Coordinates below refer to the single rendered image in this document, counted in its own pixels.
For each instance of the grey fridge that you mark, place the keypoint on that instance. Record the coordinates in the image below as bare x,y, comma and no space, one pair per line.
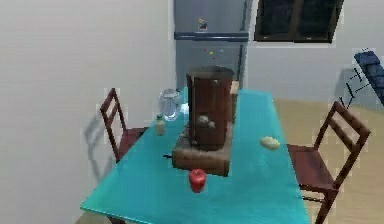
213,43

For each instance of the dark framed window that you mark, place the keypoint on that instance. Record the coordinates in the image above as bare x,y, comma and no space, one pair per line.
296,20

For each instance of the pale yellow bread piece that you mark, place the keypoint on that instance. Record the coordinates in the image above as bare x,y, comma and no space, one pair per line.
270,142

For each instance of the brown coffee machine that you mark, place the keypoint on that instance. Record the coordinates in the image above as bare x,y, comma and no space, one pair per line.
208,116

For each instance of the clear glass jug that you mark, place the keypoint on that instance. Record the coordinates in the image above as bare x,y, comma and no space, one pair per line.
169,104

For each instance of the blue slatted rack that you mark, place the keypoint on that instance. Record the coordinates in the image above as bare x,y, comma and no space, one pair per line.
371,71

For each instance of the red apple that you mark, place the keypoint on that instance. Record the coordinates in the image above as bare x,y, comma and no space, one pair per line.
197,180

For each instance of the dark red wooden chair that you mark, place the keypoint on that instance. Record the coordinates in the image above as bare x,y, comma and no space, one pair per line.
316,166
124,140

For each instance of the small pale shaker bottle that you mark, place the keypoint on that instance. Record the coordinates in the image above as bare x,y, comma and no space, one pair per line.
160,126

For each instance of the teal dining table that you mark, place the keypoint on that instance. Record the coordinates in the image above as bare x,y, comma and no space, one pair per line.
253,186

